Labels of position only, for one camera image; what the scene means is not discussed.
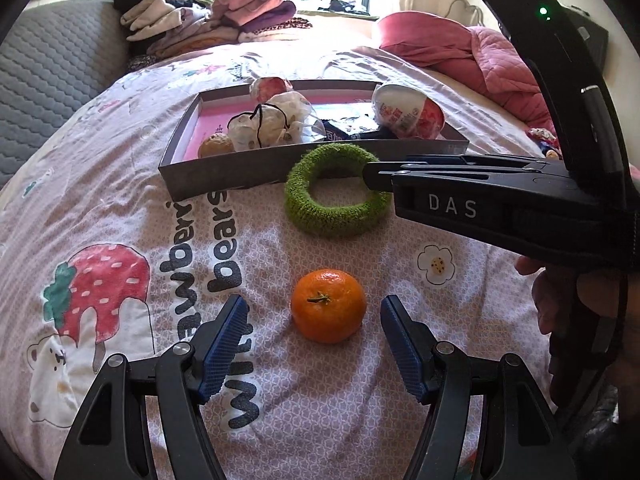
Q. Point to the dark clothes on windowsill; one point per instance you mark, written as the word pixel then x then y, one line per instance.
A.
pixel 345 6

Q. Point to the beige bedsheet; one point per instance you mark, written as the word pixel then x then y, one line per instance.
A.
pixel 475 95

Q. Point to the grey quilted headboard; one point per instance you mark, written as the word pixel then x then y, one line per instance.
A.
pixel 50 60

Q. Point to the person's right hand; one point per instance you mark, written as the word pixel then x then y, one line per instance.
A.
pixel 542 300

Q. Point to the grey cardboard box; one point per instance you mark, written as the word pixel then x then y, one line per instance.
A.
pixel 225 180

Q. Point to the green windowsill mat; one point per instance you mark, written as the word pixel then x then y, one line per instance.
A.
pixel 340 15

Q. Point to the beige folded garment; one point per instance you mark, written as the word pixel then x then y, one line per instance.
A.
pixel 155 17

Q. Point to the red toy egg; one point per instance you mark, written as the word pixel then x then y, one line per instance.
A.
pixel 270 89

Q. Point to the walnut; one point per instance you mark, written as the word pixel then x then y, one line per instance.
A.
pixel 215 146

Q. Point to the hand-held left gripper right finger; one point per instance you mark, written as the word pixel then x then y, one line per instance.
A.
pixel 402 350

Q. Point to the purple folded garment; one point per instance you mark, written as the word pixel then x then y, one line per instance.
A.
pixel 275 17

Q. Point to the orange mandarin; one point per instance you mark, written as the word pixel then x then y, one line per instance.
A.
pixel 327 310

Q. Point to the pile of folded clothes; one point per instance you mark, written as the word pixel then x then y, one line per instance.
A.
pixel 185 30

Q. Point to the pink folded garment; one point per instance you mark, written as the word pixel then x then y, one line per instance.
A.
pixel 250 2

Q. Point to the pink quilt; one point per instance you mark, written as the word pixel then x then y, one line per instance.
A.
pixel 500 70

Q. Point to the leopard print cloth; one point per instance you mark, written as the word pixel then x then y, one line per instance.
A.
pixel 285 29

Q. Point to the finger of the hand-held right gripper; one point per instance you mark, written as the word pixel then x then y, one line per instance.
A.
pixel 380 177
pixel 475 160

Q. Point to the white blue toy egg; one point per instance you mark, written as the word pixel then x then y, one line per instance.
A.
pixel 405 110

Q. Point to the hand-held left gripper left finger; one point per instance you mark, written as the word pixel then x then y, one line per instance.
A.
pixel 225 350

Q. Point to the small colourful toy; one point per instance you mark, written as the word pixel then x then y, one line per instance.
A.
pixel 542 137

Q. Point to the green cloth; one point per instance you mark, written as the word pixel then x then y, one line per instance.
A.
pixel 202 0

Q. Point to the pink pillow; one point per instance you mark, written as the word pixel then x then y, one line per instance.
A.
pixel 420 37

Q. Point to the blue cookie packet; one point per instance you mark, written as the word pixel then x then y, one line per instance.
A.
pixel 340 132

